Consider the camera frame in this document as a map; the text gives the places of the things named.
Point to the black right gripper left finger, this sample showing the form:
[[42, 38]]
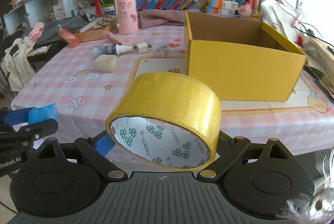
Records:
[[94, 151]]

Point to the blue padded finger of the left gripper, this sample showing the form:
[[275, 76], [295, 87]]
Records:
[[30, 115]]

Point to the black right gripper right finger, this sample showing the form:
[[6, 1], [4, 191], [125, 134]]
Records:
[[231, 152]]

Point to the yellow packing tape roll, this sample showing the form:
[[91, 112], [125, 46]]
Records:
[[169, 120]]

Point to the white tote bag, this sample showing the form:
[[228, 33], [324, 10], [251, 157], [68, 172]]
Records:
[[15, 64]]

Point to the cream white eraser block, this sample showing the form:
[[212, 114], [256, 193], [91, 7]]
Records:
[[105, 63]]

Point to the pink pump bottle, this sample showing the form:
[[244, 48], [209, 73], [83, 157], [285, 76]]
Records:
[[68, 37]]

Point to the yellow cardboard box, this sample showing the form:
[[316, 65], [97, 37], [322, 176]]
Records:
[[241, 59]]

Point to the blue spray bottle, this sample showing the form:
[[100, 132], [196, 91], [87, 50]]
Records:
[[114, 49]]

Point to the grey clothing pile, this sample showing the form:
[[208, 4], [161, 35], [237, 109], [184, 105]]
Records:
[[46, 32]]

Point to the wooden chessboard box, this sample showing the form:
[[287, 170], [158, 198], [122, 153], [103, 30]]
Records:
[[95, 29]]

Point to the small white charger cube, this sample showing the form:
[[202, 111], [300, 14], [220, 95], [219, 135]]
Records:
[[142, 47]]

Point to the pink glove on table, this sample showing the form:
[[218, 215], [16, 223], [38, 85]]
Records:
[[107, 35]]

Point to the red tassel ornament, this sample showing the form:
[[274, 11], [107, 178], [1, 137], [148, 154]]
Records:
[[97, 8]]

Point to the pink pig plush toy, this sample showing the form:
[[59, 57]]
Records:
[[245, 10]]

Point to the purple pink sweater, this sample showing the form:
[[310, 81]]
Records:
[[155, 17]]

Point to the orange white blue box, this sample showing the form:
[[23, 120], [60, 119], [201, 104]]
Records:
[[221, 4]]

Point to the pink cylindrical sticker container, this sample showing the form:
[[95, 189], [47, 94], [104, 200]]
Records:
[[126, 16]]

